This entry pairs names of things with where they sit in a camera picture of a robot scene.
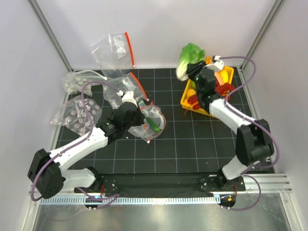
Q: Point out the bag of white discs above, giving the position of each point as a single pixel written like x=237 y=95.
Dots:
x=73 y=82

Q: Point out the toy red lobster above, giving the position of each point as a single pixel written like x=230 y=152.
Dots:
x=223 y=90

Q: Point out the bag of pink discs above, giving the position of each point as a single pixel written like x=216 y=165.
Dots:
x=73 y=115

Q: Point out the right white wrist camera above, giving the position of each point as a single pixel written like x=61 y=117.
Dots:
x=216 y=65

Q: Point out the toy green pepper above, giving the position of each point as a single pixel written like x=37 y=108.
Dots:
x=153 y=125

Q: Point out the upright clear bag orange zipper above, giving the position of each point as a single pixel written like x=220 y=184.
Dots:
x=114 y=52

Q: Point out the toy yellow lemon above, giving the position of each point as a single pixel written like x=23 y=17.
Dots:
x=224 y=76

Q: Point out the toy orange fruit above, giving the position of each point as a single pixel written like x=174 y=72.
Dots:
x=190 y=93

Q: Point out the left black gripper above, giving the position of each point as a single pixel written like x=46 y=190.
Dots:
x=140 y=118

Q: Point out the clear bag orange zipper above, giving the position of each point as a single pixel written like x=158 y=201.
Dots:
x=144 y=131
x=114 y=89
x=114 y=52

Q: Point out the yellow plastic tray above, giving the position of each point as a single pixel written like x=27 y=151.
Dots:
x=230 y=71

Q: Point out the clear bag blue zipper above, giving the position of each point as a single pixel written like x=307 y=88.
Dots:
x=142 y=104

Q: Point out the right aluminium post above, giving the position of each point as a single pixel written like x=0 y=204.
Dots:
x=271 y=15

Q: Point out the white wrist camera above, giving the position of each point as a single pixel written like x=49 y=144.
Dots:
x=216 y=65
x=128 y=97

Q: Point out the black grid mat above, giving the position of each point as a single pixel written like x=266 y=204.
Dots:
x=191 y=142

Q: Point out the black mounting plate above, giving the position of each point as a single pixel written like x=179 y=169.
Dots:
x=169 y=184

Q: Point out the left aluminium post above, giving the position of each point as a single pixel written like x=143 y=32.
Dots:
x=48 y=30

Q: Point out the aluminium post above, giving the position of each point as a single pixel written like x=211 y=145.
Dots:
x=48 y=30
x=271 y=15

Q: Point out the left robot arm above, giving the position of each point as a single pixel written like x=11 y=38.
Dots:
x=50 y=171

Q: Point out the toy pink sausage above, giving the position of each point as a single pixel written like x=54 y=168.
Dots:
x=219 y=78

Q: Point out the toy green lettuce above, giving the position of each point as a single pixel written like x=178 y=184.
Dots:
x=190 y=54

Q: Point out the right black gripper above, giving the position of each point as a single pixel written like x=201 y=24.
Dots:
x=192 y=69

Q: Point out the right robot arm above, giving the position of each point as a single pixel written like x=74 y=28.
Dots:
x=253 y=141

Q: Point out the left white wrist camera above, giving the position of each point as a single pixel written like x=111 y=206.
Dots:
x=128 y=97

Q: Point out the aluminium front rail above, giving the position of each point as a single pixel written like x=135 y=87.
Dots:
x=256 y=184

